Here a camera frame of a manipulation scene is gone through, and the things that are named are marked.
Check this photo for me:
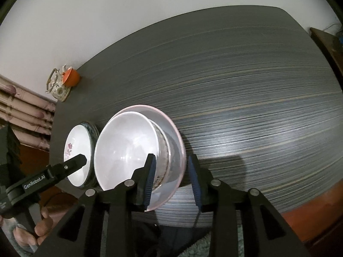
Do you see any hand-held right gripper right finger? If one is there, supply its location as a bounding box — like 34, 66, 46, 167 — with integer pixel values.
187, 154, 311, 257

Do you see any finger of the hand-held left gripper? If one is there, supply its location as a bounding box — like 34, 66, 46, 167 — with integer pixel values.
47, 153, 87, 182

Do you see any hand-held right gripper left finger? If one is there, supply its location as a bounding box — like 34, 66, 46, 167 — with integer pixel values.
32, 153, 157, 257

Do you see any white plate with pink flowers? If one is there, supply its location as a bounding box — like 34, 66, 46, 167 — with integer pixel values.
63, 124, 95, 187

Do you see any white bowl with dark lettering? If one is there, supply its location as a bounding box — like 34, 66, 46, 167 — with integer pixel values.
145, 118, 170, 193

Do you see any white bowl with blue print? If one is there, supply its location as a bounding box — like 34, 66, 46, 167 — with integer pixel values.
93, 112, 160, 192

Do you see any small blue floral plate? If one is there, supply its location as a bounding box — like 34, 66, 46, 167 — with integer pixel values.
80, 122, 96, 185

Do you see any large pink bowl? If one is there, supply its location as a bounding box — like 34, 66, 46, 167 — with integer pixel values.
107, 105, 187, 211

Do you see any person's left hand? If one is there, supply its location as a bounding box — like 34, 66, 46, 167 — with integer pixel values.
11, 206, 58, 255

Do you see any grey green fuzzy cloth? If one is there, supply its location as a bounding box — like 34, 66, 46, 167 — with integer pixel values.
185, 225, 242, 257

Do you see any patterned ceramic teapot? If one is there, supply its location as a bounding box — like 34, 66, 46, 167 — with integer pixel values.
45, 64, 73, 103

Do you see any beige patterned curtain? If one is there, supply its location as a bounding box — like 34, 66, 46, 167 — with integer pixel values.
0, 73, 57, 150

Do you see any orange cup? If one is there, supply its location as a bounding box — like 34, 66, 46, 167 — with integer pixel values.
62, 69, 81, 88

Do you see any dark wooden side cabinet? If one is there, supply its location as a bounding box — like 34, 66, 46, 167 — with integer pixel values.
309, 27, 343, 75

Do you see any thin grey wire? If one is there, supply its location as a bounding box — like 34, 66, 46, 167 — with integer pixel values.
322, 22, 343, 33

